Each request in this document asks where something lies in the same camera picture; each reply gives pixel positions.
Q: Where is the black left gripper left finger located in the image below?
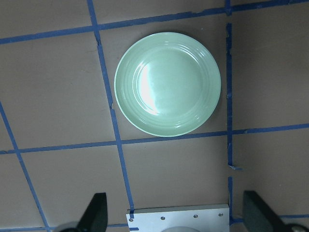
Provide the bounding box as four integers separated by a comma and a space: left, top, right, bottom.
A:
56, 192, 108, 232

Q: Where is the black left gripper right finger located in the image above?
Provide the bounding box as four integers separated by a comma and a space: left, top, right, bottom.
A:
242, 190, 309, 232

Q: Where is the white metal mounting plate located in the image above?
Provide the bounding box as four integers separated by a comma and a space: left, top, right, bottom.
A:
126, 204, 230, 232

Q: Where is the light green ceramic plate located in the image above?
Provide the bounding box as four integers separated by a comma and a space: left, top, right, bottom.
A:
114, 32, 222, 137

